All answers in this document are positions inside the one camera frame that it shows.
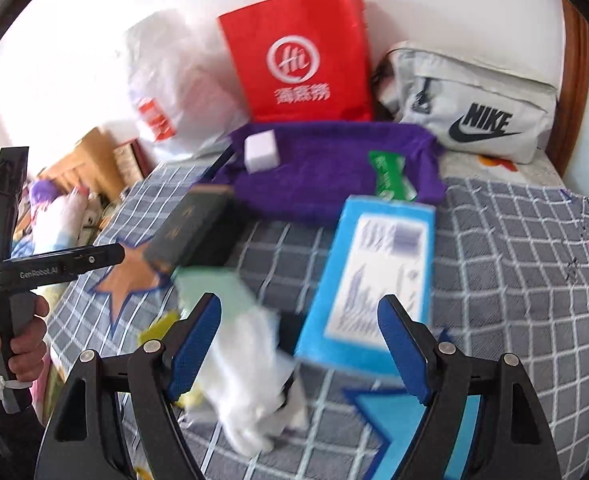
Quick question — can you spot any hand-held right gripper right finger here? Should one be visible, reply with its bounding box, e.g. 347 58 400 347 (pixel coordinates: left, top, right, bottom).
377 295 561 480

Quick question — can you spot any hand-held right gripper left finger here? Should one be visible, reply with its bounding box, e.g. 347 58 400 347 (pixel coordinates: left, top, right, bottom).
34 292 223 480

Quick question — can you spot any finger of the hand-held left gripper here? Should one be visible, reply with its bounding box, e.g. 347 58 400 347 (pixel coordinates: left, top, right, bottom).
72 243 126 274

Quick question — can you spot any white cloth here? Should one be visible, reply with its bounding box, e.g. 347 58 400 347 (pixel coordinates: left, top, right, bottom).
189 305 310 456

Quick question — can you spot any green tissue packet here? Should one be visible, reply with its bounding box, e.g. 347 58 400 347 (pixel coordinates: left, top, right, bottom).
367 150 419 202

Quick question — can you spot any person's left hand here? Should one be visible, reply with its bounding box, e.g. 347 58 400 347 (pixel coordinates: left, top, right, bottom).
0 296 51 386

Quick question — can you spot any printed pillow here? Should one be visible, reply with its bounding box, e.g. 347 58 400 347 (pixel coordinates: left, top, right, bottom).
14 182 100 271

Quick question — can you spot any mint green cloth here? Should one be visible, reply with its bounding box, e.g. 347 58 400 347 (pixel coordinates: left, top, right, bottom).
174 266 258 322

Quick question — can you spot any purple plush toy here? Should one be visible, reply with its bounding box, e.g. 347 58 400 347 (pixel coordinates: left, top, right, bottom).
28 180 58 206

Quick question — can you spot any blue tissue pack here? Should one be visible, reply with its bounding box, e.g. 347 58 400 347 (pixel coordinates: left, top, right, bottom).
294 195 437 378

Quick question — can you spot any dark green tin box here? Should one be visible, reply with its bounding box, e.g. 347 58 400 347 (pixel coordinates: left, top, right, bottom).
143 184 240 274

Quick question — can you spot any light wooden headboard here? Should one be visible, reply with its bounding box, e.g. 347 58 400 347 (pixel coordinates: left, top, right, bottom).
37 127 125 196

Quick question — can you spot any brown book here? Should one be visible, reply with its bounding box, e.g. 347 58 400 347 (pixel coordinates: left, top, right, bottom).
113 140 148 186

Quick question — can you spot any grey checked blanket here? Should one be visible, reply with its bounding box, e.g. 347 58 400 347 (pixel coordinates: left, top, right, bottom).
39 155 589 480

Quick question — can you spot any purple cloth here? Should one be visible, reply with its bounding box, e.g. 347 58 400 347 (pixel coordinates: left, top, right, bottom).
194 122 447 224

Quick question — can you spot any white foam block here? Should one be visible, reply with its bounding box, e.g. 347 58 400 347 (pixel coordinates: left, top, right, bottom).
244 130 281 174

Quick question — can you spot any white plastic bag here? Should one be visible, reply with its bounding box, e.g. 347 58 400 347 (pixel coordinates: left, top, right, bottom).
123 9 250 159

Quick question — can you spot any printed bed sheet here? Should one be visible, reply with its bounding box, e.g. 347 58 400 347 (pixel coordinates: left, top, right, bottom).
439 152 566 187

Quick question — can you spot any grey waist bag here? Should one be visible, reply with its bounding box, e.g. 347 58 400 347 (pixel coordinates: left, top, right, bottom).
374 40 560 165

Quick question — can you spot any red paper bag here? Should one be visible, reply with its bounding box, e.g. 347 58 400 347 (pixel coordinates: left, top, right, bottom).
218 0 375 124

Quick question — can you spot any dark wooden headboard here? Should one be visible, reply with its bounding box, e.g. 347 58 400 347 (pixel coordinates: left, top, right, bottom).
544 0 589 176

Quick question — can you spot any yellow strap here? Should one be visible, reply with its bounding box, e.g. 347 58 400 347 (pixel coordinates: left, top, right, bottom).
139 310 181 347

